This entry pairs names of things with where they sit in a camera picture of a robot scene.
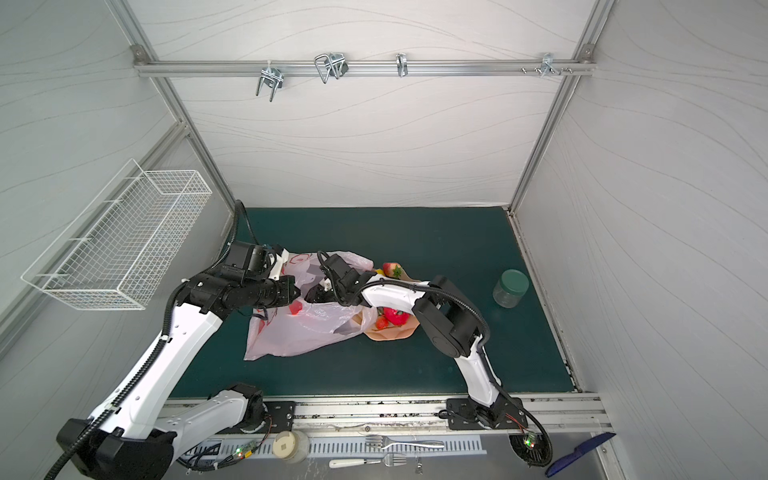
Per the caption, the pink strawberry plastic bag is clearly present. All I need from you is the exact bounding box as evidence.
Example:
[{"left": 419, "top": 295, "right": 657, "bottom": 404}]
[{"left": 244, "top": 251, "right": 378, "bottom": 361}]

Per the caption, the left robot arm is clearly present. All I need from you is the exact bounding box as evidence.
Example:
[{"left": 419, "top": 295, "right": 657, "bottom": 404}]
[{"left": 45, "top": 237, "right": 300, "bottom": 479}]

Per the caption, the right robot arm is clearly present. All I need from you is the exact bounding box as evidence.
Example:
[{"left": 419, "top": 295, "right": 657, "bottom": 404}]
[{"left": 317, "top": 251, "right": 528, "bottom": 431}]

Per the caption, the red peach front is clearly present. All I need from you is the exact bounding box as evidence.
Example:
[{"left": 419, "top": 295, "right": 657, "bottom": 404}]
[{"left": 375, "top": 316, "right": 389, "bottom": 330}]

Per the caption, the red strawberry back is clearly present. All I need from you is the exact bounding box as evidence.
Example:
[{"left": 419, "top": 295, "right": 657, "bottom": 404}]
[{"left": 382, "top": 262, "right": 405, "bottom": 279}]

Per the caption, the peach scalloped fruit plate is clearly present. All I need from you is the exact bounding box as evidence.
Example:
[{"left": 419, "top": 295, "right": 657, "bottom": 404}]
[{"left": 364, "top": 267, "right": 419, "bottom": 342}]

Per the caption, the red dragon fruit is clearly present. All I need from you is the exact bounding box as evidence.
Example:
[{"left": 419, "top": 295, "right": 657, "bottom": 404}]
[{"left": 382, "top": 308, "right": 411, "bottom": 327}]

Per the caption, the silver fork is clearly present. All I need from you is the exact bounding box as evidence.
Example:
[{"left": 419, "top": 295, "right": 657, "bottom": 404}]
[{"left": 365, "top": 435, "right": 446, "bottom": 451}]

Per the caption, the green table mat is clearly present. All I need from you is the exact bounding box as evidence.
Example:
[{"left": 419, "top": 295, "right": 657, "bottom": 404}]
[{"left": 173, "top": 207, "right": 574, "bottom": 398}]

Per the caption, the green lidded glass jar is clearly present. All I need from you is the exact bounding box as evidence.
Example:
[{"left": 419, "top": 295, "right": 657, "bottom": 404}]
[{"left": 493, "top": 269, "right": 530, "bottom": 309}]

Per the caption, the metal hook clamp left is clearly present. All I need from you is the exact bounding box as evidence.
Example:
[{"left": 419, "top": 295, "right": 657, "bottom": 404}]
[{"left": 255, "top": 66, "right": 284, "bottom": 102}]

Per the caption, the metal hook clamp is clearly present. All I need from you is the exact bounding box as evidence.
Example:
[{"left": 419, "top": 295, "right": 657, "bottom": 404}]
[
  {"left": 255, "top": 66, "right": 284, "bottom": 102},
  {"left": 314, "top": 52, "right": 349, "bottom": 84}
]

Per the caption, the metal hook clamp middle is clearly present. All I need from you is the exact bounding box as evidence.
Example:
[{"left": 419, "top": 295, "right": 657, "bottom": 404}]
[{"left": 314, "top": 52, "right": 349, "bottom": 84}]

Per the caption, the black round fan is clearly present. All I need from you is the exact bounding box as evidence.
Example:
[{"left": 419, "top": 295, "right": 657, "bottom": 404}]
[{"left": 509, "top": 432, "right": 552, "bottom": 467}]

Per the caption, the blue plastic tool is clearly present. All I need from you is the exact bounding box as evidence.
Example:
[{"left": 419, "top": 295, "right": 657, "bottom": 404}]
[{"left": 545, "top": 432, "right": 616, "bottom": 478}]

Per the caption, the metal bolt clamp right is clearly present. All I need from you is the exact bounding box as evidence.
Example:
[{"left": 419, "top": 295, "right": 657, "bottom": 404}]
[{"left": 520, "top": 53, "right": 574, "bottom": 77}]

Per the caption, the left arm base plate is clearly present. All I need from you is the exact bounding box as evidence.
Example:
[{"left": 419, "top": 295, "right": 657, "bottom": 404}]
[{"left": 236, "top": 401, "right": 296, "bottom": 434}]

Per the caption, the white wire basket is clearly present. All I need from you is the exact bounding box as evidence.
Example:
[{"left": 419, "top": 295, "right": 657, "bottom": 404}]
[{"left": 21, "top": 159, "right": 212, "bottom": 311}]

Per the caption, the white handled fork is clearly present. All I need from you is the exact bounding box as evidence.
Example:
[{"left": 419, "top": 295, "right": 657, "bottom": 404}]
[{"left": 328, "top": 453, "right": 407, "bottom": 469}]

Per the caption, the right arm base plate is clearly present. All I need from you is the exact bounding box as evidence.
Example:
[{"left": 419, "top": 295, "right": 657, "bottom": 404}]
[{"left": 438, "top": 396, "right": 528, "bottom": 431}]

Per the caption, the metal ring clamp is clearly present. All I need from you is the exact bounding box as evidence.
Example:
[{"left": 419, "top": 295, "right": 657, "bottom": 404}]
[{"left": 395, "top": 53, "right": 408, "bottom": 78}]

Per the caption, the aluminium cross rail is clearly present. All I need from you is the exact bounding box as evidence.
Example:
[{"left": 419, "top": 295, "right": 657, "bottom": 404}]
[{"left": 134, "top": 57, "right": 597, "bottom": 78}]

